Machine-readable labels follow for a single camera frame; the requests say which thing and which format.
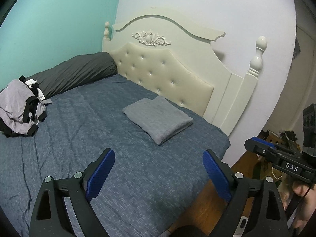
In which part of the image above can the grey knit sweater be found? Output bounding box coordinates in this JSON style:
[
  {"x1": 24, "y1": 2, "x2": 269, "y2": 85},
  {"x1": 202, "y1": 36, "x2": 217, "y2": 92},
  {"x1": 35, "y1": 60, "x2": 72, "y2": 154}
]
[{"x1": 122, "y1": 96, "x2": 193, "y2": 145}]

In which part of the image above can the person's right hand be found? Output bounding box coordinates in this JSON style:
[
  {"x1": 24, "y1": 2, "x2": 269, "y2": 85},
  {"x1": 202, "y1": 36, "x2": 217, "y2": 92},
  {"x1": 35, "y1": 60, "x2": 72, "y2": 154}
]
[{"x1": 278, "y1": 181, "x2": 315, "y2": 234}]

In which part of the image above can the blue bed cover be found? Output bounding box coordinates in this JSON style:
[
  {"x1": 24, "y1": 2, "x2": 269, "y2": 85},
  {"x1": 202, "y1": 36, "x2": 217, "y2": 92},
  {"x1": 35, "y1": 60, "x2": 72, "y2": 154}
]
[{"x1": 1, "y1": 75, "x2": 230, "y2": 236}]

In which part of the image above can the lavender and black jacket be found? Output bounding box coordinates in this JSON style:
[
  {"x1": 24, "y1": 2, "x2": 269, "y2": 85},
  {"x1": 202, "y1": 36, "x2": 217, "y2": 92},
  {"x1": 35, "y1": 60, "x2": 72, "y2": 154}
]
[{"x1": 1, "y1": 75, "x2": 51, "y2": 137}]

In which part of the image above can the cream tufted headboard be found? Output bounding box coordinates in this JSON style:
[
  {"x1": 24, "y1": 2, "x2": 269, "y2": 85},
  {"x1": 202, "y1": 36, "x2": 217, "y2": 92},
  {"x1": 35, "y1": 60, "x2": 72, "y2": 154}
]
[{"x1": 102, "y1": 7, "x2": 267, "y2": 135}]

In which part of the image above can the dark grey long pillow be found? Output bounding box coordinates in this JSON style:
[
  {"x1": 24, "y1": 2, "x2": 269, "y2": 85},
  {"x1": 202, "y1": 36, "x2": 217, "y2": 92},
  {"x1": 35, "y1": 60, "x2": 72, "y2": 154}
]
[{"x1": 16, "y1": 52, "x2": 117, "y2": 100}]

